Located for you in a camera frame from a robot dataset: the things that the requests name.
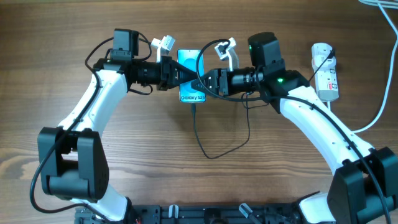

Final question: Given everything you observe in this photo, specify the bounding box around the blue Galaxy smartphone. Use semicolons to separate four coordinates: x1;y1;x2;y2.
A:
177;49;206;103

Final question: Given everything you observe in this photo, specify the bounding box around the black USB charger cable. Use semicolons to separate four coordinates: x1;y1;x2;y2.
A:
190;47;335;160

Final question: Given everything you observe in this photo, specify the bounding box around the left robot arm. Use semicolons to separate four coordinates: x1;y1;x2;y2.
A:
31;29;195;223

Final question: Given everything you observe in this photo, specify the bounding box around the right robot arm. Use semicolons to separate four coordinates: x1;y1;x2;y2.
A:
192;32;397;223

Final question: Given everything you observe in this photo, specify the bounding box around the black charger plug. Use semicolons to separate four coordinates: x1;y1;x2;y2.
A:
327;48;335;59

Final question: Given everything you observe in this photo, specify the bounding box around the white power strip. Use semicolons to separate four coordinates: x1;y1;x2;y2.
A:
311;43;339;102

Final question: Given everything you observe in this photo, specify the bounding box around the right camera black cable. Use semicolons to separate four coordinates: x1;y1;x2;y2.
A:
195;39;392;224

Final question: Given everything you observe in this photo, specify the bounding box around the camera black cable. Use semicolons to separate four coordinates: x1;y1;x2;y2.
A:
195;39;392;224
29;32;154;215

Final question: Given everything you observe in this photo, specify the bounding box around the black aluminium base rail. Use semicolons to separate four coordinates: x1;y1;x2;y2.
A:
73;203;302;224

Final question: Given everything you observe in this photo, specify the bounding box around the left camera black cable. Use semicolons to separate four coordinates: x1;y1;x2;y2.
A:
29;32;154;215

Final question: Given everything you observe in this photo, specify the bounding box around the white power strip cord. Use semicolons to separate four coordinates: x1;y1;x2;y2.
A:
326;0;398;134

